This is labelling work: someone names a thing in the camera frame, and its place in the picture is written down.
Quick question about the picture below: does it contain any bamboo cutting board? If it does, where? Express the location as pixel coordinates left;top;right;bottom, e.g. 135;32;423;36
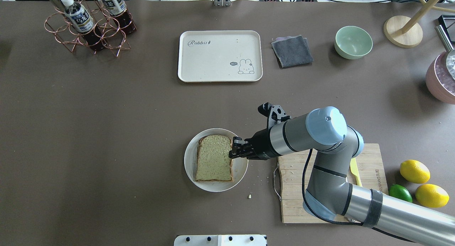
278;144;389;224

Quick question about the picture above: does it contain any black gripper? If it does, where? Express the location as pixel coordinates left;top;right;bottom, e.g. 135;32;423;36
229;129;279;160

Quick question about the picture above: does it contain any metal ice scoop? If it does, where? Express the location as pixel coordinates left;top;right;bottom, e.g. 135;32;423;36
435;25;455;79

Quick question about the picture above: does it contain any wooden mug tree stand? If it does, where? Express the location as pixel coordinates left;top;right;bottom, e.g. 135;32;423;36
383;0;455;48

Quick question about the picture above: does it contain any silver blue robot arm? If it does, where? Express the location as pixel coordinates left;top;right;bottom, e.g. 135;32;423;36
229;102;455;246

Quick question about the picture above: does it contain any tea bottle two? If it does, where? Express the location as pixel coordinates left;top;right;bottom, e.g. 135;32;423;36
101;0;137;35

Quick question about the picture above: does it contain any green ceramic bowl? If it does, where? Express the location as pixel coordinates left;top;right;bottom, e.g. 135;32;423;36
334;26;373;60

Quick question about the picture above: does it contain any tea bottle one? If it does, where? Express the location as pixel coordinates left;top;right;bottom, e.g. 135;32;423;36
61;0;104;51

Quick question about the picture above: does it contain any yellow lemon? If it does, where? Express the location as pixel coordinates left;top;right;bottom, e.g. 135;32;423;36
400;160;431;184
415;183;450;208

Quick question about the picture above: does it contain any copper wire bottle rack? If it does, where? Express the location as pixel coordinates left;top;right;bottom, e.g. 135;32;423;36
44;0;137;57

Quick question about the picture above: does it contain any cream rabbit tray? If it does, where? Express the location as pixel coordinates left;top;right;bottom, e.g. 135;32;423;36
177;30;263;82

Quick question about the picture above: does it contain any grey folded cloth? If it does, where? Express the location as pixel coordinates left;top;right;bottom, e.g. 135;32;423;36
271;35;314;68

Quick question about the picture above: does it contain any yellow plastic knife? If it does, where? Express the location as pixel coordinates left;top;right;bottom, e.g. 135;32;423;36
350;157;363;187

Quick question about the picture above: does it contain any green lime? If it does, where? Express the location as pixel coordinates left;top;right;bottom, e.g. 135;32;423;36
389;184;413;203

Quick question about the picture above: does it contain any yellow lemon near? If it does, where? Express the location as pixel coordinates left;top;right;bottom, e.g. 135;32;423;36
415;183;450;208

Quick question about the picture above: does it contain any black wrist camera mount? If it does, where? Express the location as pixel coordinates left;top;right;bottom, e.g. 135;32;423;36
257;102;291;130

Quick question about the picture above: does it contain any yellow lemon far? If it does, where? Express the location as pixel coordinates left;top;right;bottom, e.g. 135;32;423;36
400;160;431;184

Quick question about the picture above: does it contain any toast bread slice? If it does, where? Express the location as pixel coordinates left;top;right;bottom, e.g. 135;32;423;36
195;135;234;182

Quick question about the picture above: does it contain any wine glass rack tray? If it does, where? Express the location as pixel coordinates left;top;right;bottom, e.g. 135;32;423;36
438;15;455;37

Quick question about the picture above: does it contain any pink bowl with ice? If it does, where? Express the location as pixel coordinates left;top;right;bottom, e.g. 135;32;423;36
425;51;455;105

